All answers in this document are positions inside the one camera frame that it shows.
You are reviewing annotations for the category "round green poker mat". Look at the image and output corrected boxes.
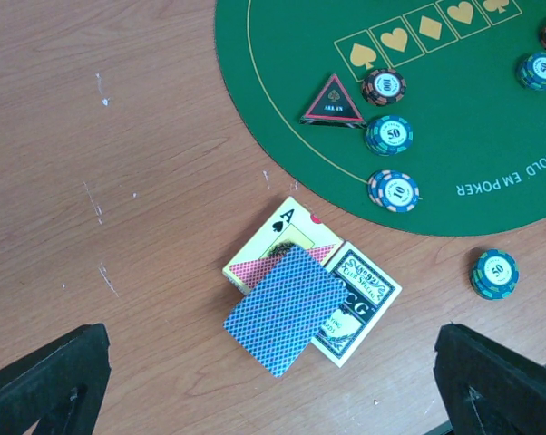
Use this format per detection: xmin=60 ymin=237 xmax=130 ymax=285
xmin=215 ymin=1 xmax=546 ymax=237

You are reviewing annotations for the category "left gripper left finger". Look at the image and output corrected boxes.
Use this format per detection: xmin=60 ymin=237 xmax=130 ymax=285
xmin=0 ymin=324 xmax=111 ymax=434

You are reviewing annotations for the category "triangular red dealer button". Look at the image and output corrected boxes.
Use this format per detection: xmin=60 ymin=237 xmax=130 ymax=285
xmin=299 ymin=73 xmax=367 ymax=129

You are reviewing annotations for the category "grey card deck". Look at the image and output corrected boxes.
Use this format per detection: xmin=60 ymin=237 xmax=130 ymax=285
xmin=223 ymin=246 xmax=347 ymax=378

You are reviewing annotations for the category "red playing card box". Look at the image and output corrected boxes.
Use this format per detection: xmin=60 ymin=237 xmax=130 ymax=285
xmin=222 ymin=196 xmax=344 ymax=295

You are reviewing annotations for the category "green blue poker chip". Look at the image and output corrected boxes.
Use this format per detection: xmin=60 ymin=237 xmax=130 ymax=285
xmin=365 ymin=115 xmax=414 ymax=156

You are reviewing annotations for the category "green blue chip stack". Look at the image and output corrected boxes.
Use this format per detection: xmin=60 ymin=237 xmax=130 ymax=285
xmin=470 ymin=249 xmax=520 ymax=300

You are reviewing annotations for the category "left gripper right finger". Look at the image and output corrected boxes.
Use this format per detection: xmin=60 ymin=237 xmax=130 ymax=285
xmin=434 ymin=324 xmax=546 ymax=434

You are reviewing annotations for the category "blue playing card box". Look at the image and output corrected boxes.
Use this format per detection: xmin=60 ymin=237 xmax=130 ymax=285
xmin=312 ymin=242 xmax=402 ymax=367

